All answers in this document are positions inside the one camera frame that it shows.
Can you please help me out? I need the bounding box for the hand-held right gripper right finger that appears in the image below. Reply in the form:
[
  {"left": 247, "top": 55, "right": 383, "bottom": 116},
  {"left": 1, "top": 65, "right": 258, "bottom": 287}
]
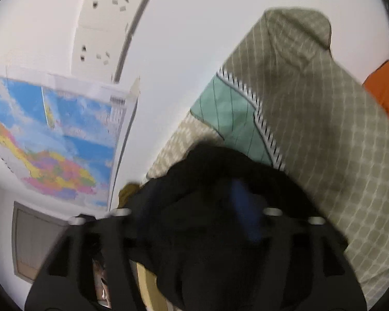
[{"left": 228, "top": 178, "right": 367, "bottom": 311}]

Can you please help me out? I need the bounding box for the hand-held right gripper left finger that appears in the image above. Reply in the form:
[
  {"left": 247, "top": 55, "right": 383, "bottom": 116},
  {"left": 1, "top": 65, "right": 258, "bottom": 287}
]
[{"left": 24, "top": 208, "right": 146, "bottom": 311}]

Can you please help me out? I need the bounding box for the black garment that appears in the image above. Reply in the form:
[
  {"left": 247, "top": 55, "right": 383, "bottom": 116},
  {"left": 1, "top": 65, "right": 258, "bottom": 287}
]
[{"left": 130, "top": 141, "right": 315, "bottom": 311}]

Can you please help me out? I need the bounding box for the olive garment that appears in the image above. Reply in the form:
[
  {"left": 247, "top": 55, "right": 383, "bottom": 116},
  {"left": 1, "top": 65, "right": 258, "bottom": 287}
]
[{"left": 118, "top": 183, "right": 141, "bottom": 209}]

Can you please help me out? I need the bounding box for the grey wooden door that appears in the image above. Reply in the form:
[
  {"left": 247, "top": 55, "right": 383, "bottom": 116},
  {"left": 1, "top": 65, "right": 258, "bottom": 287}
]
[{"left": 12, "top": 201, "right": 73, "bottom": 282}]

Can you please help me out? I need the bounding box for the patchwork patterned bed cover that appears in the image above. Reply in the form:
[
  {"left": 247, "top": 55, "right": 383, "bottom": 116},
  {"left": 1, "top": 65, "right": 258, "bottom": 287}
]
[{"left": 134, "top": 6, "right": 389, "bottom": 311}]

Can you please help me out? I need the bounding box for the orange cloth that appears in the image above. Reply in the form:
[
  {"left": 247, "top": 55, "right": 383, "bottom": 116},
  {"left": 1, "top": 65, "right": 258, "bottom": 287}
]
[{"left": 363, "top": 56, "right": 389, "bottom": 127}]

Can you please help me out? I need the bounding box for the colourful wall map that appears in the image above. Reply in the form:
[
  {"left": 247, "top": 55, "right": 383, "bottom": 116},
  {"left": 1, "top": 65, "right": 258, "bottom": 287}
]
[{"left": 0, "top": 65, "right": 141, "bottom": 209}]

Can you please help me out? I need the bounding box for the white wall socket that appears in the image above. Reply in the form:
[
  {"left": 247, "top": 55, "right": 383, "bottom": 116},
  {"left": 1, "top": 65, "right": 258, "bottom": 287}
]
[
  {"left": 78, "top": 0, "right": 158, "bottom": 31},
  {"left": 71, "top": 26, "right": 130, "bottom": 81}
]

